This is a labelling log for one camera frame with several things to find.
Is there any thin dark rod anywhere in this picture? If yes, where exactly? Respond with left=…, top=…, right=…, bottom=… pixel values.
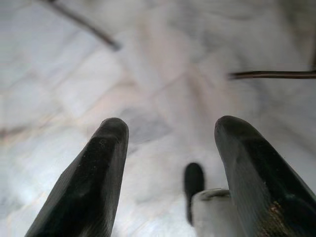
left=39, top=0, right=122, bottom=51
left=227, top=70, right=316, bottom=80

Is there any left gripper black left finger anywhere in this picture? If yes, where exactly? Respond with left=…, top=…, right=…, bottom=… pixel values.
left=25, top=117, right=130, bottom=237

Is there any grey robot lower leg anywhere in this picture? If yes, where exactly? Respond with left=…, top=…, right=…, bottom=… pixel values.
left=191, top=188, right=244, bottom=237

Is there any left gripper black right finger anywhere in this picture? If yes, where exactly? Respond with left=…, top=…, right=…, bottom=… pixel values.
left=214, top=115, right=316, bottom=237

